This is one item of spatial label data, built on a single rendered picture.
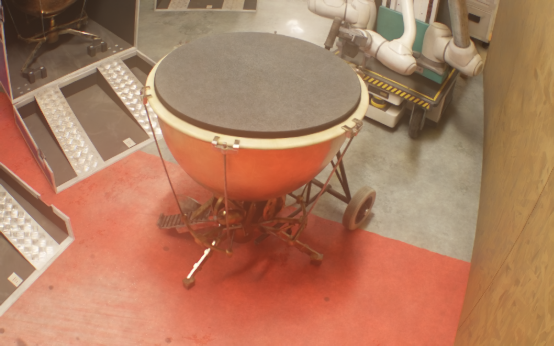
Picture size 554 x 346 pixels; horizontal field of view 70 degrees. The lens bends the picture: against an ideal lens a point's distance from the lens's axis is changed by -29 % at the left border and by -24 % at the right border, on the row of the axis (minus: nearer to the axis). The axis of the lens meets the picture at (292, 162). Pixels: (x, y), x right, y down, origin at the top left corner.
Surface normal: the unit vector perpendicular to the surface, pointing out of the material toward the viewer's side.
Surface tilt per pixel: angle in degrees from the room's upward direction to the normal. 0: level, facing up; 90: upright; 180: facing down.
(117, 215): 0
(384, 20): 90
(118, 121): 2
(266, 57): 0
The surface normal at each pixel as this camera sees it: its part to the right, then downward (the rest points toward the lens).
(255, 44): 0.12, -0.78
